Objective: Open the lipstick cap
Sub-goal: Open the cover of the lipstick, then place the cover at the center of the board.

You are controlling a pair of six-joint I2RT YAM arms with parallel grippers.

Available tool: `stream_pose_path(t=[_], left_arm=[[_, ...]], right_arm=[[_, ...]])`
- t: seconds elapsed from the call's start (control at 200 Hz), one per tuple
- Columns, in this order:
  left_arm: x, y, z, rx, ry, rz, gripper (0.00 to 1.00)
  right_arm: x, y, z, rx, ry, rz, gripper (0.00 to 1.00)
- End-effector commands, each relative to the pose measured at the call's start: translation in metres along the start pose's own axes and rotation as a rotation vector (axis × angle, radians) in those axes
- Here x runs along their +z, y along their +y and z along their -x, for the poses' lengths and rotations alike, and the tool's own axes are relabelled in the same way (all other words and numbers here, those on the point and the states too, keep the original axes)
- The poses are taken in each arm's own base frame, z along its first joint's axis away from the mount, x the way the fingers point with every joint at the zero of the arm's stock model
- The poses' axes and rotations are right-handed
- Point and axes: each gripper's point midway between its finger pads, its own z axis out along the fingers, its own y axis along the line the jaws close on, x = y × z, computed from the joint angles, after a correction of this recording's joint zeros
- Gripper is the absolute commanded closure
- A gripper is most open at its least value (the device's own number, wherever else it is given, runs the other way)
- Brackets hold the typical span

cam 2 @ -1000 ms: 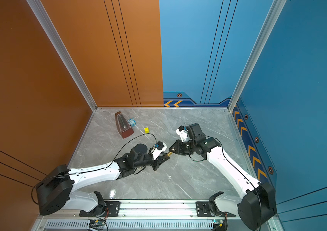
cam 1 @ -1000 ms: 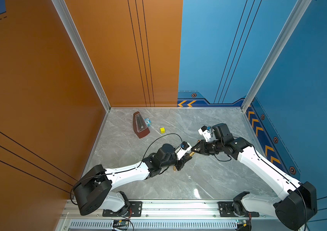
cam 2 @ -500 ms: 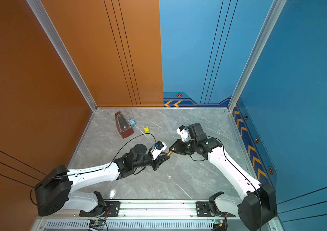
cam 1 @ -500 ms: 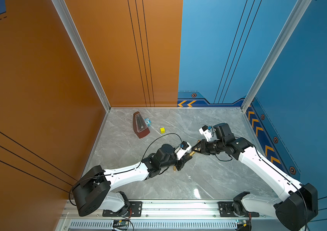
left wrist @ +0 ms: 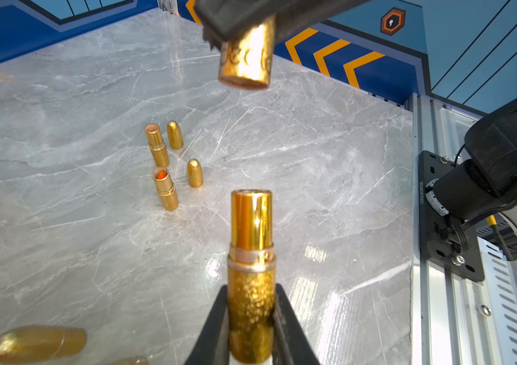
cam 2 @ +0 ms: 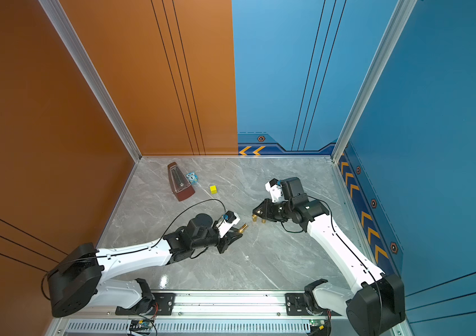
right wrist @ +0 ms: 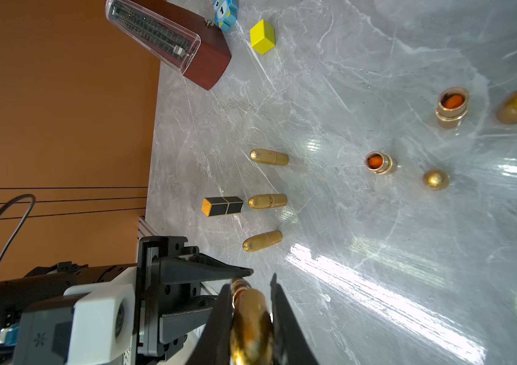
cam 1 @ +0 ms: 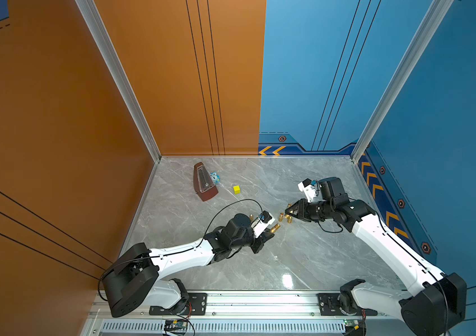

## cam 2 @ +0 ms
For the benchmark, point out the right green circuit board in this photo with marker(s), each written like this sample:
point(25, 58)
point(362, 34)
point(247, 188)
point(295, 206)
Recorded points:
point(320, 328)

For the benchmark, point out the left aluminium corner post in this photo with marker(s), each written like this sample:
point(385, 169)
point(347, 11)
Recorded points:
point(61, 23)

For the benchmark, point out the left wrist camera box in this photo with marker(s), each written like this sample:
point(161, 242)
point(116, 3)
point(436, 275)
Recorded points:
point(226, 222)

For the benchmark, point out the aluminium front rail frame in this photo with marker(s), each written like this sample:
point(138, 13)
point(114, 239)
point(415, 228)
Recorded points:
point(204, 313)

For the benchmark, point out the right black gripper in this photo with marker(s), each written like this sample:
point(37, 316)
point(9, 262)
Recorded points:
point(265, 206)

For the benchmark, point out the left green circuit board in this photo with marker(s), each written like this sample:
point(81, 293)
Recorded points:
point(142, 327)

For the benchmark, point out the green circuit board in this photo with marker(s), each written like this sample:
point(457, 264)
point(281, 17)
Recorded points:
point(142, 327)
point(320, 328)

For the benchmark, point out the right aluminium corner post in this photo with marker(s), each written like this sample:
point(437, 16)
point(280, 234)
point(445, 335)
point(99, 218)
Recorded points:
point(390, 37)

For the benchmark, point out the aluminium corner post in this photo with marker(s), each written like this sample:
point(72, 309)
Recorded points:
point(61, 23)
point(390, 37)

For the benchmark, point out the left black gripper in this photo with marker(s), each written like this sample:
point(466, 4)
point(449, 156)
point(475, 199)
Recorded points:
point(227, 240)

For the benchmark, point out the yellow cube far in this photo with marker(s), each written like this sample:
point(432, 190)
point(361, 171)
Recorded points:
point(213, 189)

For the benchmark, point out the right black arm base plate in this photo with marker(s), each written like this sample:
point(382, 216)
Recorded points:
point(303, 304)

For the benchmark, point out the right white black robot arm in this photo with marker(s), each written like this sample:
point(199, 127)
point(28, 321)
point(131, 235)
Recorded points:
point(374, 301)

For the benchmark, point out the small blue owl toy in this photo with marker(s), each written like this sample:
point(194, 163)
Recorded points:
point(192, 177)

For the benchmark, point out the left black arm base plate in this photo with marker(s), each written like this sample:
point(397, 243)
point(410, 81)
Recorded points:
point(161, 304)

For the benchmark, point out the gold lipstick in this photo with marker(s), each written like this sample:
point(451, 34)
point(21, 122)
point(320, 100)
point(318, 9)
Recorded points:
point(243, 228)

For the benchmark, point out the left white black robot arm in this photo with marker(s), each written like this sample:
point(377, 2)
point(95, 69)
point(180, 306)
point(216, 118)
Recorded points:
point(89, 277)

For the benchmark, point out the dark red metronome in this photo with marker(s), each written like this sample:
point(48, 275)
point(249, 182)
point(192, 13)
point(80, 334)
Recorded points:
point(179, 183)

